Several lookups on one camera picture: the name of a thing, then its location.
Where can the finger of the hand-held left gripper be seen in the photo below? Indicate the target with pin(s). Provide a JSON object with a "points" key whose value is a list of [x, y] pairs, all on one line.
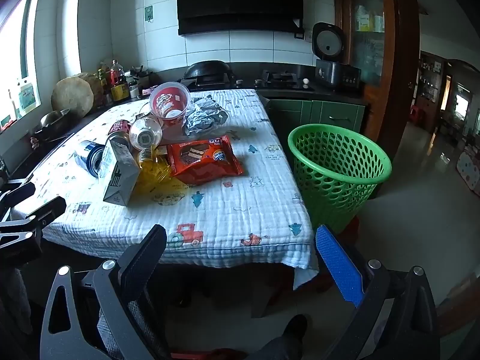
{"points": [[20, 193], [47, 212]]}

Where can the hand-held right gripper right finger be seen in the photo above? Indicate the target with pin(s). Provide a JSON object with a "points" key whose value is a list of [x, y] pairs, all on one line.
{"points": [[337, 262]]}

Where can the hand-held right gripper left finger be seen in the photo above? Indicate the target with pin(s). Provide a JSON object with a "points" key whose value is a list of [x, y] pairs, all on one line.
{"points": [[144, 255]]}

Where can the white and blue can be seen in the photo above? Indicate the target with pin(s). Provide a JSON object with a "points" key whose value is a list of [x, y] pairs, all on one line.
{"points": [[88, 155]]}

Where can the green plastic basket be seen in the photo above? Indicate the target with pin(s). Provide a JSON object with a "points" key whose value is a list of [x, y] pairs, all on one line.
{"points": [[337, 180]]}

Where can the white grey drink carton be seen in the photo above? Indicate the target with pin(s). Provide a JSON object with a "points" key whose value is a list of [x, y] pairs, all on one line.
{"points": [[120, 180]]}

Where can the yellow plastic bottle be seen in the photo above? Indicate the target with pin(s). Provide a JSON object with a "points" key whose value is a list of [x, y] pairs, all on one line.
{"points": [[155, 174]]}

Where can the metal bowl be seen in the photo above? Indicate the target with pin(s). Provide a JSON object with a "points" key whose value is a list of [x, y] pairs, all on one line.
{"points": [[54, 118]]}

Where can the person's dark shoe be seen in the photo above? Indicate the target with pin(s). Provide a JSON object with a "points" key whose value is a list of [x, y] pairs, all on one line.
{"points": [[288, 333]]}

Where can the white printed tablecloth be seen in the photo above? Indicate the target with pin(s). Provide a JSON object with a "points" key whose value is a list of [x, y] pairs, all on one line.
{"points": [[225, 202]]}

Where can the round wooden chopping block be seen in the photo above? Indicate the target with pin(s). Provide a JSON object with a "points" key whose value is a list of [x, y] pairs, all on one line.
{"points": [[73, 97]]}

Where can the orange snack packet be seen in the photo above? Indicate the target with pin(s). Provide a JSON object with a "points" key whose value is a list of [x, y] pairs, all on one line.
{"points": [[204, 163]]}

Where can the red drink can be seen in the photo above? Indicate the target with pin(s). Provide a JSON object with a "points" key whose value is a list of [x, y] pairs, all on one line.
{"points": [[119, 125]]}

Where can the clear glass dish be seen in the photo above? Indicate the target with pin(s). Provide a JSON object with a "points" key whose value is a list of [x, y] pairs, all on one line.
{"points": [[145, 133]]}

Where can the window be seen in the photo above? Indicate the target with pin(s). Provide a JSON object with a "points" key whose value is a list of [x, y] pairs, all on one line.
{"points": [[22, 63]]}

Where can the dark sauce bottle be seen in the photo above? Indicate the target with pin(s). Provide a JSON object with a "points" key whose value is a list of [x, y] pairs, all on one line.
{"points": [[103, 82]]}

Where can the green kitchen cabinet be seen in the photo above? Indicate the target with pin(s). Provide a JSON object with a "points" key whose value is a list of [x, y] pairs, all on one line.
{"points": [[330, 114]]}

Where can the crumpled silver foil wrapper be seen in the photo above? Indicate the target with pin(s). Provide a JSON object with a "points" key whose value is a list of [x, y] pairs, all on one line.
{"points": [[202, 118]]}

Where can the red instant noodle cup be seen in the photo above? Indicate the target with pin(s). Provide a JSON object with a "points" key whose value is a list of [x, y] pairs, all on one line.
{"points": [[168, 101]]}

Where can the black rice cooker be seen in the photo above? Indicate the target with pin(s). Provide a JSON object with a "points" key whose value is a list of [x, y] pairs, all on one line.
{"points": [[333, 71]]}

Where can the black wok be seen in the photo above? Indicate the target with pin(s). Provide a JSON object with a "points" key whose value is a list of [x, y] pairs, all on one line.
{"points": [[206, 68]]}

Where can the black gas stove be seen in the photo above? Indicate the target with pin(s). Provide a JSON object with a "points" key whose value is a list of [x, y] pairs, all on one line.
{"points": [[247, 82]]}

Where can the wooden glass door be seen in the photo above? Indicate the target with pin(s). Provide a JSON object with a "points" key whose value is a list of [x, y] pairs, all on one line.
{"points": [[390, 45]]}

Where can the black range hood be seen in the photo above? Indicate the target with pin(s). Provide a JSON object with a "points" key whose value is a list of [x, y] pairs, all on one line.
{"points": [[240, 3]]}

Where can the green wall hook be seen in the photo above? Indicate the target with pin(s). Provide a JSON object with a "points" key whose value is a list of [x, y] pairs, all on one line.
{"points": [[149, 13]]}

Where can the wall socket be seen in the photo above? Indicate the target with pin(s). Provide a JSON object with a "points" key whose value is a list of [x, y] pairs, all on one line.
{"points": [[303, 35]]}

